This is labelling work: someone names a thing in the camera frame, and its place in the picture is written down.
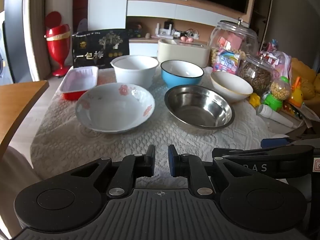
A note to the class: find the red pedestal bin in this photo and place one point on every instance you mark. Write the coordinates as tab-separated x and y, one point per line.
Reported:
57	42

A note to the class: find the red rectangular tray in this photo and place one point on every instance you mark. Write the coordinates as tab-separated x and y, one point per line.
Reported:
78	80

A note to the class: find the colourful snack packet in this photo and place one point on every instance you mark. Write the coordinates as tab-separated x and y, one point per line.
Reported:
226	61

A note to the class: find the bag of pink packets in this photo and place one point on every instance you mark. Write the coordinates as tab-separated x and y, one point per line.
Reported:
278	57

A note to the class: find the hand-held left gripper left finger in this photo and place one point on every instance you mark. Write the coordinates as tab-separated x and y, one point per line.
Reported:
150	163

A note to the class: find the wooden side table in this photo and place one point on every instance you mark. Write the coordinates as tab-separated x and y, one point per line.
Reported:
17	105

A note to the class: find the white lace tablecloth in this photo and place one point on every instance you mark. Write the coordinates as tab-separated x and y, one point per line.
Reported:
100	142

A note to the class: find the white router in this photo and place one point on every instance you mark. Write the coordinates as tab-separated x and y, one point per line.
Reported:
163	30

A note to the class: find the large glass jar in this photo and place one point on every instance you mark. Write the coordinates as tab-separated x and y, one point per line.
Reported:
232	36

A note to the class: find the green gumball toy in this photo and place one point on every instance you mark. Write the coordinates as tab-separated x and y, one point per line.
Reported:
277	92

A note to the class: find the black printed box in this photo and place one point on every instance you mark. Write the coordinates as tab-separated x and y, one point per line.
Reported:
100	47

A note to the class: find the white television cabinet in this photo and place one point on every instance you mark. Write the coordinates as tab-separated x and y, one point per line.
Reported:
155	11

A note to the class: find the stainless steel bowl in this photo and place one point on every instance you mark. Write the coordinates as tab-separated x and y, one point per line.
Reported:
200	108

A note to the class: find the orange yellow toy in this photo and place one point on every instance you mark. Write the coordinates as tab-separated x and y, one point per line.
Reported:
296	95

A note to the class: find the small yellow toy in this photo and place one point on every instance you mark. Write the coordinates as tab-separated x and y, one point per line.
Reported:
255	100

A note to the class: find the white gold-rimmed bowl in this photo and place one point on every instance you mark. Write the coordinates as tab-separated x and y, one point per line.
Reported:
230	86

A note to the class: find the white floral bowl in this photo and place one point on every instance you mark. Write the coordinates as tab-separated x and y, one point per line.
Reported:
115	110

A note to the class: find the white plastic bowl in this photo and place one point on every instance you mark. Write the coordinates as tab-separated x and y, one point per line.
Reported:
135	71

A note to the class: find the cream oval container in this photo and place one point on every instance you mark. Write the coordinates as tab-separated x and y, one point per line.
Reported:
185	51

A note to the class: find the yellow plush cushion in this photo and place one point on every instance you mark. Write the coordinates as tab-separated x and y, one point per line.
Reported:
307	80

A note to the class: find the blue enamel bowl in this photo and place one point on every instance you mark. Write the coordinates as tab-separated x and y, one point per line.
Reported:
181	76

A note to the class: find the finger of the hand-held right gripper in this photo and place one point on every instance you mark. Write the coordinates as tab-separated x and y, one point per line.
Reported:
273	143
250	152

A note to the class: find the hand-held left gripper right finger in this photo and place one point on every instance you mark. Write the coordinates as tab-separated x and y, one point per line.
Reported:
172	163

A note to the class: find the small glass jar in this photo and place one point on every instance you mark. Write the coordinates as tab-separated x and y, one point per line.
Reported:
256	76

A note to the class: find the white plastic tube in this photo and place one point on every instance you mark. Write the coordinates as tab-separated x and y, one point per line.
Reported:
273	116

